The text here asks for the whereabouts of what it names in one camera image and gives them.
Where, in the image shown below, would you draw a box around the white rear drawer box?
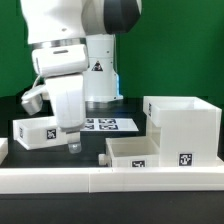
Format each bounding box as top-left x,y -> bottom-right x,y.
13,116 -> 67,150

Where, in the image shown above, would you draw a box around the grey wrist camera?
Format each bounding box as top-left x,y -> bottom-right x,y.
21,84 -> 49,115

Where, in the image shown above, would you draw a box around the white front drawer box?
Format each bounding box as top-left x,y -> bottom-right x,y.
98,136 -> 159,168

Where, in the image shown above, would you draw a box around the white front fence rail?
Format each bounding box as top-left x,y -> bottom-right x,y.
0,166 -> 224,194

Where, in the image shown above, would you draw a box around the white fence rail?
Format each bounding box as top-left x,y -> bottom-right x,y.
0,166 -> 224,194
0,138 -> 8,165

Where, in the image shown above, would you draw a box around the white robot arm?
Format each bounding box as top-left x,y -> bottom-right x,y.
20,0 -> 142,153

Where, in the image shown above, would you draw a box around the marker tag sheet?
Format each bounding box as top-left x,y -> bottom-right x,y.
83,118 -> 138,132

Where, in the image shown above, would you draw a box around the white drawer cabinet frame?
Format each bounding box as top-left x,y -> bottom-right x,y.
143,96 -> 222,167

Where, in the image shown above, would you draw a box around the white left fence rail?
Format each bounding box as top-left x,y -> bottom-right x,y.
0,138 -> 8,165

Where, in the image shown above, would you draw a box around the white drawer box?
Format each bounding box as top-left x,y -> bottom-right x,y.
98,136 -> 159,168
13,116 -> 67,150

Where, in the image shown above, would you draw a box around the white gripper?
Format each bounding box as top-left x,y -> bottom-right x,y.
32,44 -> 89,154

